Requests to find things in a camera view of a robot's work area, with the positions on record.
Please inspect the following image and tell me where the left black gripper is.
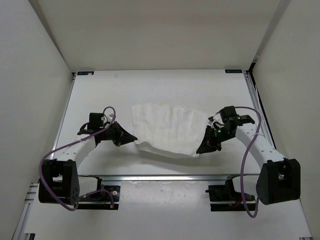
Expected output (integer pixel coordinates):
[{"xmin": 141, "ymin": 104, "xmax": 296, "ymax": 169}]
[{"xmin": 99, "ymin": 121, "xmax": 137, "ymax": 147}]

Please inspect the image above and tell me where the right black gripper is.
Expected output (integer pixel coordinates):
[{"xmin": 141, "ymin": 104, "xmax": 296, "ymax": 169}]
[{"xmin": 196, "ymin": 125, "xmax": 234, "ymax": 154}]

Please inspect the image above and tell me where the white skirt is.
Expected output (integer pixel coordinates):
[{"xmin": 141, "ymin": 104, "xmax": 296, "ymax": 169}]
[{"xmin": 131, "ymin": 103, "xmax": 209, "ymax": 159}]

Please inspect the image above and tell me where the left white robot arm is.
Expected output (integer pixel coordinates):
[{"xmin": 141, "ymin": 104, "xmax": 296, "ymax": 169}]
[{"xmin": 38, "ymin": 120, "xmax": 138, "ymax": 211}]

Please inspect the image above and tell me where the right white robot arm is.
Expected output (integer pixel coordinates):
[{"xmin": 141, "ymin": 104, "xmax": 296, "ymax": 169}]
[{"xmin": 197, "ymin": 123, "xmax": 301, "ymax": 205}]

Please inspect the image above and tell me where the right blue corner label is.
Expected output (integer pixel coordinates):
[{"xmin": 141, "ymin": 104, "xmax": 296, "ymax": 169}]
[{"xmin": 225, "ymin": 69, "xmax": 243, "ymax": 74}]

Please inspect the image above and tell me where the blue corner label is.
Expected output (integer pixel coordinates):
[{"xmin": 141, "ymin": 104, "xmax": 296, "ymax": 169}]
[
  {"xmin": 225, "ymin": 69, "xmax": 243, "ymax": 74},
  {"xmin": 77, "ymin": 71, "xmax": 95, "ymax": 76}
]

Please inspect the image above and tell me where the left blue corner label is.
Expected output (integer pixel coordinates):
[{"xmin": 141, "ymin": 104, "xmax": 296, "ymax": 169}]
[{"xmin": 77, "ymin": 71, "xmax": 95, "ymax": 76}]

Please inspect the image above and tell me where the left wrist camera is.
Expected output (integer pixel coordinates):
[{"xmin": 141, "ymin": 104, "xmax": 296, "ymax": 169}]
[{"xmin": 77, "ymin": 112, "xmax": 105, "ymax": 136}]

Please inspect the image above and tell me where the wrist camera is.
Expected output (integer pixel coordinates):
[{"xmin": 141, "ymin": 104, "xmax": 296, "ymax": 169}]
[
  {"xmin": 77, "ymin": 112, "xmax": 105, "ymax": 136},
  {"xmin": 208, "ymin": 105, "xmax": 255, "ymax": 129}
]

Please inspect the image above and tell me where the aluminium front rail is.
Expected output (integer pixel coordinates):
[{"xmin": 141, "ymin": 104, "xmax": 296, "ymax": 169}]
[{"xmin": 79, "ymin": 174, "xmax": 261, "ymax": 183}]

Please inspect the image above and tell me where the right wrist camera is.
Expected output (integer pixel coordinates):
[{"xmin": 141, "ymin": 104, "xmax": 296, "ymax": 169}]
[{"xmin": 208, "ymin": 105, "xmax": 255, "ymax": 129}]

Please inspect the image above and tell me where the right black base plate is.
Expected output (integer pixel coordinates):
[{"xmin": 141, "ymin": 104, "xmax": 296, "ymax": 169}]
[{"xmin": 205, "ymin": 185, "xmax": 246, "ymax": 212}]

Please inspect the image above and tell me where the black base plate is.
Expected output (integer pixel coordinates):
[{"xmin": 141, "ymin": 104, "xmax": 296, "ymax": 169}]
[
  {"xmin": 77, "ymin": 182, "xmax": 121, "ymax": 211},
  {"xmin": 205, "ymin": 185, "xmax": 246, "ymax": 212}
]

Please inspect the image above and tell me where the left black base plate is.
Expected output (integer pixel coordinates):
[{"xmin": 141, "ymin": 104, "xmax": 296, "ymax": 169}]
[{"xmin": 77, "ymin": 182, "xmax": 121, "ymax": 211}]

